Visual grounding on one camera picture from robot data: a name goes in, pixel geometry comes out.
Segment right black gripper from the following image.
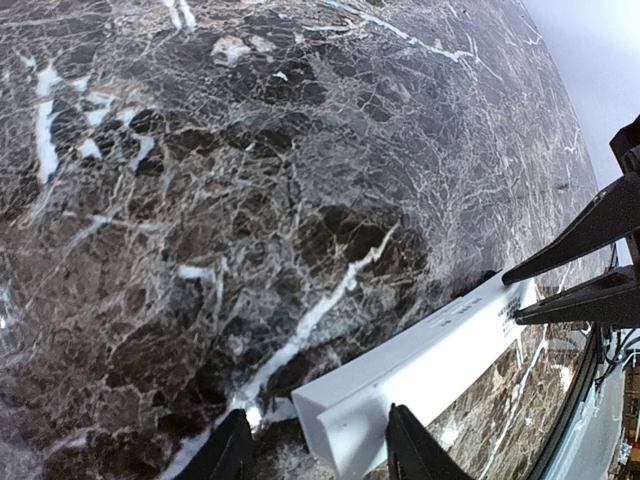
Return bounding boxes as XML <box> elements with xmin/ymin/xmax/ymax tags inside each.
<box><xmin>502</xmin><ymin>117</ymin><xmax>639</xmax><ymax>328</ymax></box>

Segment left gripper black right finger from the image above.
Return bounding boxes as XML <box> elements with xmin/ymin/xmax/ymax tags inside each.
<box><xmin>385</xmin><ymin>404</ymin><xmax>472</xmax><ymax>480</ymax></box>

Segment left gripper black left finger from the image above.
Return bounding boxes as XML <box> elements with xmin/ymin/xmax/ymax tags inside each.
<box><xmin>176</xmin><ymin>409</ymin><xmax>254</xmax><ymax>480</ymax></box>

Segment white remote control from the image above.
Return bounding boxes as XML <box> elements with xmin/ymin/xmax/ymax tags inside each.
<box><xmin>291</xmin><ymin>275</ymin><xmax>536</xmax><ymax>479</ymax></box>

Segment black front rail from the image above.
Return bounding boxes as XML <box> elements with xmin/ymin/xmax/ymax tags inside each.
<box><xmin>527</xmin><ymin>324</ymin><xmax>603</xmax><ymax>480</ymax></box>

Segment white slotted cable duct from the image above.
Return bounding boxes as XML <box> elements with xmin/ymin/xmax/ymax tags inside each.
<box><xmin>551</xmin><ymin>351</ymin><xmax>625</xmax><ymax>479</ymax></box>

